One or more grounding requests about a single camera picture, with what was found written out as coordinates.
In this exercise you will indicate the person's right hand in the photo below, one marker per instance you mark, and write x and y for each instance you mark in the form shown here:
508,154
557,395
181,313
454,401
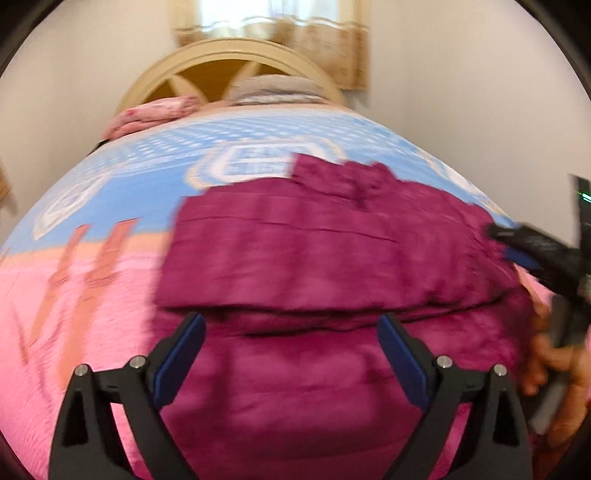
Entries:
538,369

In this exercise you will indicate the pink floral folded quilt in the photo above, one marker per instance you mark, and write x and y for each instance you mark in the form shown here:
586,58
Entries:
152,110

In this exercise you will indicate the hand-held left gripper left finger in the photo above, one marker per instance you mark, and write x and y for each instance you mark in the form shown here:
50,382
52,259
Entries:
179,362

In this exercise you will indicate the cream wooden headboard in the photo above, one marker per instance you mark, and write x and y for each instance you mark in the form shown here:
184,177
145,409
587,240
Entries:
152,76

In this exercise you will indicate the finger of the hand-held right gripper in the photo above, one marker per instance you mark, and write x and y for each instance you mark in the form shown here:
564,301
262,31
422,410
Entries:
542,251

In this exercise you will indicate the magenta puffer jacket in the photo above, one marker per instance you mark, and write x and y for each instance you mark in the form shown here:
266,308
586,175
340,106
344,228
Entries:
323,258

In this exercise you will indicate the beige patterned curtain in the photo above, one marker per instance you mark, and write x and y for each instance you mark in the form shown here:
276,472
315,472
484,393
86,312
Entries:
318,41

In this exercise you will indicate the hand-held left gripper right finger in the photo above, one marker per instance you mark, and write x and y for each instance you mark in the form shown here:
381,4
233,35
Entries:
402,362

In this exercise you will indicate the striped grey pillow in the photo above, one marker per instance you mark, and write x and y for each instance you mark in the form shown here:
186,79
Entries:
277,88

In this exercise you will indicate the pink and blue printed blanket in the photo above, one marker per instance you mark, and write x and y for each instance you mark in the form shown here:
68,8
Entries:
106,277

